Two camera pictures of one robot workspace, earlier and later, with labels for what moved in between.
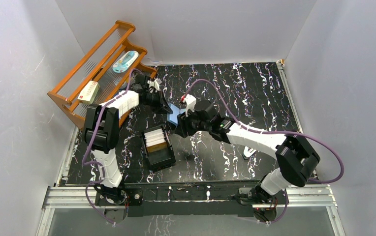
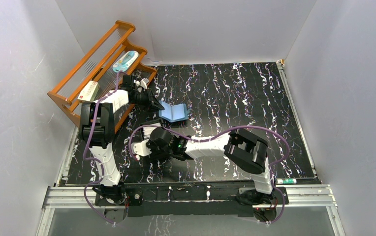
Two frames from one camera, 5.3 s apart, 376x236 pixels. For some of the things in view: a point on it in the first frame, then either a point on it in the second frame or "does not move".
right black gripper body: [193, 124] -> [155, 149]
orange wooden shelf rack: [112, 64] does not move
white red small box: [89, 92] does not move
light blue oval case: [125, 61] does not move
